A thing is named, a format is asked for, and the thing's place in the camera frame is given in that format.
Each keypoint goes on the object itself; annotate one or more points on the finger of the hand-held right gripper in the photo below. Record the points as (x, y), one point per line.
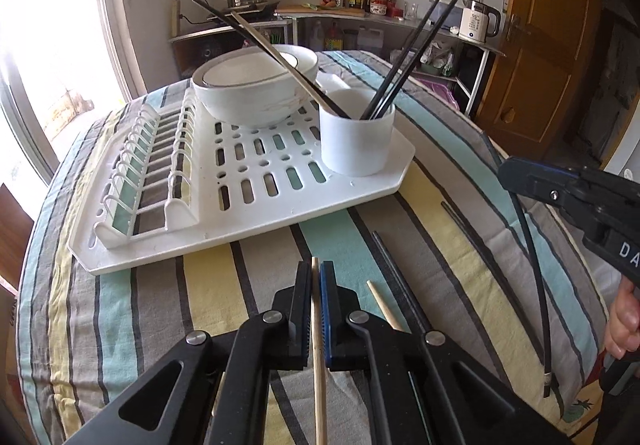
(555, 168)
(545, 192)

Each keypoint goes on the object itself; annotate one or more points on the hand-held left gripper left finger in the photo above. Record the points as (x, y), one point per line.
(302, 305)

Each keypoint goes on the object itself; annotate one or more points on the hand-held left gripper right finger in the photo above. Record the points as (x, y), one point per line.
(327, 310)

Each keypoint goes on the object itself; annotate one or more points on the white utensil cup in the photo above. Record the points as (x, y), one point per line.
(355, 145)

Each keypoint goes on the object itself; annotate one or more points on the person's right hand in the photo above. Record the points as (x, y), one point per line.
(625, 325)

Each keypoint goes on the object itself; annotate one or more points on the white plastic dish rack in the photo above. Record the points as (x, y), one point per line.
(240, 205)

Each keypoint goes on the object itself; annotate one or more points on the brown wooden door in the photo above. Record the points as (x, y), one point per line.
(545, 50)

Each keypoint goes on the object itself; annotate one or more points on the chopsticks in cup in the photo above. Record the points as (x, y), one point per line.
(480, 50)

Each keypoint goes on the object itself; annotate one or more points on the pink lidded storage bin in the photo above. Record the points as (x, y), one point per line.
(435, 92)

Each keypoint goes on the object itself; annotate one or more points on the clear plastic bag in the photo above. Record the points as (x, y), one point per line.
(430, 56)
(447, 62)

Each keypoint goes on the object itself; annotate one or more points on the striped tablecloth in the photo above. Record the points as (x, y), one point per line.
(150, 305)

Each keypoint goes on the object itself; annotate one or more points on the white electric kettle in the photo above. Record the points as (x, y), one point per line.
(475, 25)

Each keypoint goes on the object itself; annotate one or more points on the large white bowl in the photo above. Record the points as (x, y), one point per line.
(245, 100)

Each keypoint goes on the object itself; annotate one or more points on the clear drinking glass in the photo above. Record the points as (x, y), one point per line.
(411, 11)

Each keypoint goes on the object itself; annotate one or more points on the white plastic jug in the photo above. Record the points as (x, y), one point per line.
(370, 40)

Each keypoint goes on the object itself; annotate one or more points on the red sauce jar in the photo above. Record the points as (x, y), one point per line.
(378, 5)
(392, 7)

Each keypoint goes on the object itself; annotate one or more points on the small white bowl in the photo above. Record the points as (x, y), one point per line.
(300, 59)

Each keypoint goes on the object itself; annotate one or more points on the red labelled bottle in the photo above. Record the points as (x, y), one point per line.
(333, 37)

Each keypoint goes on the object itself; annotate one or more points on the clear plastic bottle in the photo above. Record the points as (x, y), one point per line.
(316, 37)

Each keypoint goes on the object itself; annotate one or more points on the small metal table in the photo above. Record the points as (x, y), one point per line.
(200, 32)

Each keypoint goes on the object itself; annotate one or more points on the wooden cutting board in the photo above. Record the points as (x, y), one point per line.
(310, 11)

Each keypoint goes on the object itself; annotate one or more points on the wooden chair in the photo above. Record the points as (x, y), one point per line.
(15, 235)

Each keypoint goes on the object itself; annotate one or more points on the black induction cooker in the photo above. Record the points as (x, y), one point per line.
(265, 10)

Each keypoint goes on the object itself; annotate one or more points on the beige power strip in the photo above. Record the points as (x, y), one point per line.
(175, 20)

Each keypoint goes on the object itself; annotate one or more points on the white sliding glass door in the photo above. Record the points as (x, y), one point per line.
(107, 0)

